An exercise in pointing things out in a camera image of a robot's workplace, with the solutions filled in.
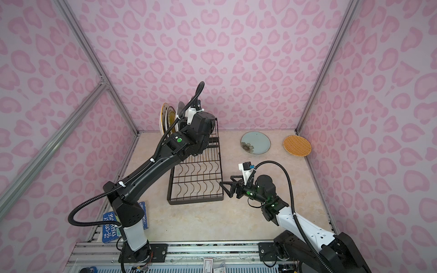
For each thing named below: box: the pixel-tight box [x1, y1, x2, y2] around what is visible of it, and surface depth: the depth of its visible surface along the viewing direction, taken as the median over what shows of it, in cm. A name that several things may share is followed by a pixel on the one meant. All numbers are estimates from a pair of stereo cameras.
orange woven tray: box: [282, 134, 312, 157], surface depth 112 cm
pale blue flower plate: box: [240, 130, 272, 155], surface depth 115 cm
